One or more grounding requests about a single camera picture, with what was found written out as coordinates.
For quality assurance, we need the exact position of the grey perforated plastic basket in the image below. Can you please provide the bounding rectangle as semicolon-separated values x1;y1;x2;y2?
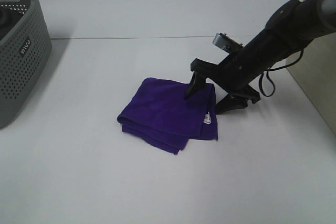
1;0;52;128

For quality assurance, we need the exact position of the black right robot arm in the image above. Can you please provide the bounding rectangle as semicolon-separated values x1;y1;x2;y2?
184;0;335;114

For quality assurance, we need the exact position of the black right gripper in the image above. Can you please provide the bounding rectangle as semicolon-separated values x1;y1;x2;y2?
184;31;290;115

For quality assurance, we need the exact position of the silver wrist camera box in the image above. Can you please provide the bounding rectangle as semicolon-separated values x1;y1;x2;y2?
212;33;243;54

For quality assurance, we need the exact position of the purple towel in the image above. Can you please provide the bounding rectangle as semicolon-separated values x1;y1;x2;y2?
117;78;218;155

